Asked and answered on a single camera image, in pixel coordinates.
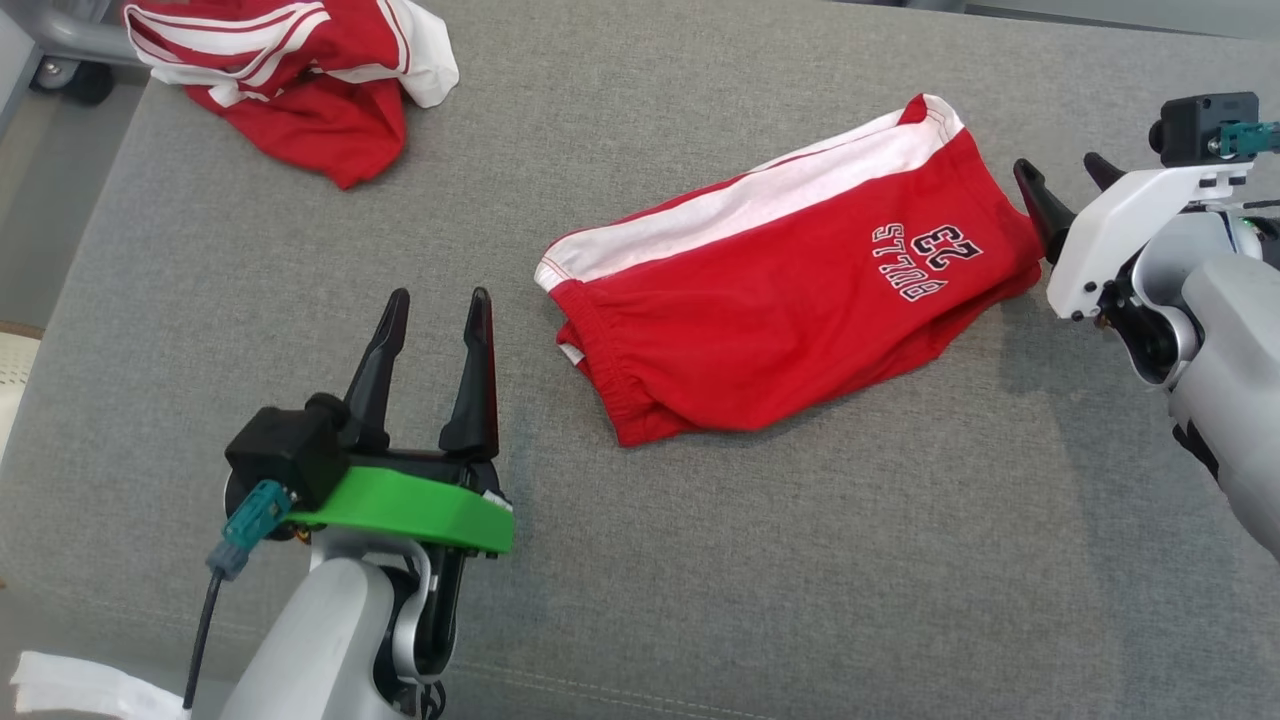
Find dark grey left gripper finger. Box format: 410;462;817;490
437;286;500;461
341;288;412;453

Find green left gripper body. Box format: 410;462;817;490
285;449;516;557

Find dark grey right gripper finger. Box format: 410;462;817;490
1013;157;1078;266
1084;151;1129;193

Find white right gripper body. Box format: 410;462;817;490
1047;160;1257;322

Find red white jersey shirt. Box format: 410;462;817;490
122;0;461;191

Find red white-striped shorts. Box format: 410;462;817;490
533;93;1046;448

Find cream perforated basket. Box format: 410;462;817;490
0;320;47;466

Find right black cable teal connector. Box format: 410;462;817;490
1215;120;1280;161

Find black cable teal connector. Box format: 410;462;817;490
183;478;296;713
1215;120;1280;161

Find left black cable teal connector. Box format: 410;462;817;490
183;478;296;713

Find white cable wrap cloth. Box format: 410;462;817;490
10;650;191;720

